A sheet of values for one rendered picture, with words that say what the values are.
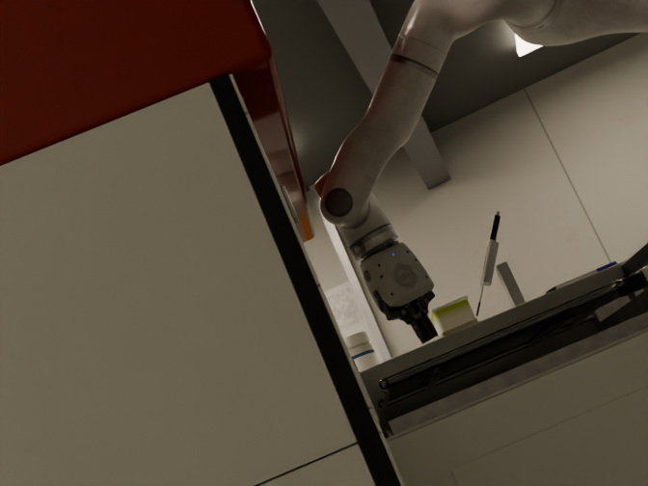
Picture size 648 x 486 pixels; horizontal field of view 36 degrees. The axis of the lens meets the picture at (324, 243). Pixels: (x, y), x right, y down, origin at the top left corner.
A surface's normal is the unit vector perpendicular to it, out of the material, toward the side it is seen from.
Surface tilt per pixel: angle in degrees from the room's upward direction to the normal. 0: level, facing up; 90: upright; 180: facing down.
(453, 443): 90
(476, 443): 90
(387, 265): 88
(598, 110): 90
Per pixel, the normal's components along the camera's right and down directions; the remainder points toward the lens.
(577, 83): -0.22, -0.15
